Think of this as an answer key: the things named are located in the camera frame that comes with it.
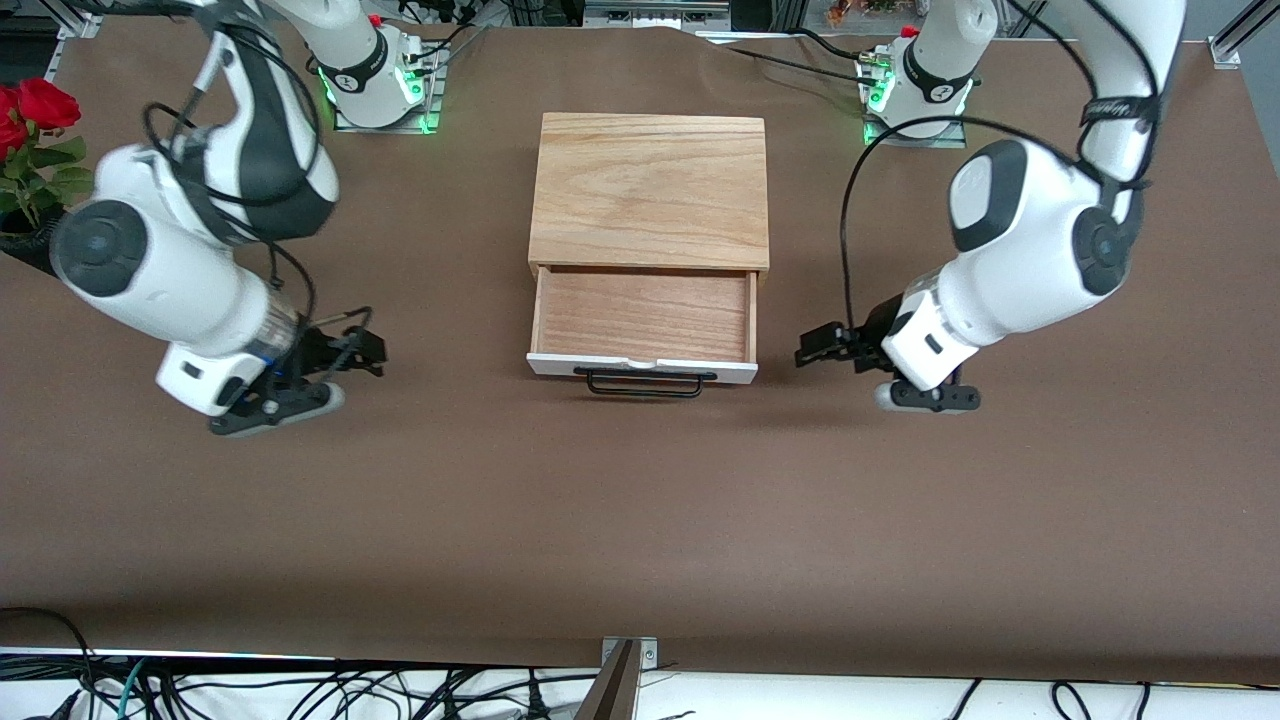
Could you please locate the black metal drawer handle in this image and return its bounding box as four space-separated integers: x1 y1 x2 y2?
573 367 719 400

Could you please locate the wooden drawer with white front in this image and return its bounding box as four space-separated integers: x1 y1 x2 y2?
526 264 760 387

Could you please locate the wooden drawer cabinet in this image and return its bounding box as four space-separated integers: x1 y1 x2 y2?
528 112 771 277

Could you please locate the brown table cover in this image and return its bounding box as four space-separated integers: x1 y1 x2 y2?
0 14 1280 687

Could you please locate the grey equipment box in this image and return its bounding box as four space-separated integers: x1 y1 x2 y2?
582 0 732 30

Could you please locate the red rose bouquet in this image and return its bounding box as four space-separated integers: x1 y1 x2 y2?
0 78 97 231

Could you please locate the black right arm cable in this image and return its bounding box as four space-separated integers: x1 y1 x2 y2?
143 0 374 347

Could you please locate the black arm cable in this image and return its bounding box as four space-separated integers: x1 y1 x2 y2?
143 0 374 347
840 0 1166 337

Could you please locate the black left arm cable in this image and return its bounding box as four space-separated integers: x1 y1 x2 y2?
840 0 1166 337

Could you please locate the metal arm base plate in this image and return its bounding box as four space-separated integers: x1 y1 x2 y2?
333 40 442 135
863 55 968 149

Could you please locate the long black base cable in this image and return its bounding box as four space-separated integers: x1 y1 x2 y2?
712 42 879 87

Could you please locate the short black base cable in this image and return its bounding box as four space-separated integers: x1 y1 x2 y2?
790 28 885 65

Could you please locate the black base cable bundle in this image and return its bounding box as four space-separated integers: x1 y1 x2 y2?
408 18 491 77

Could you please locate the black cable tangle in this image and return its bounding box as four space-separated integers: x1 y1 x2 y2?
140 664 603 720

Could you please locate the small metal edge bracket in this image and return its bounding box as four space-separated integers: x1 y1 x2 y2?
601 636 659 671

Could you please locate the thick black looping cable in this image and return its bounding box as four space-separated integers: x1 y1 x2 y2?
0 606 99 720

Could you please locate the teal cable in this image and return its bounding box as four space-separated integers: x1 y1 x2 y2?
114 658 149 720

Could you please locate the brown slanted post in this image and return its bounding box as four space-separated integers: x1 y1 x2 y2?
574 640 638 720

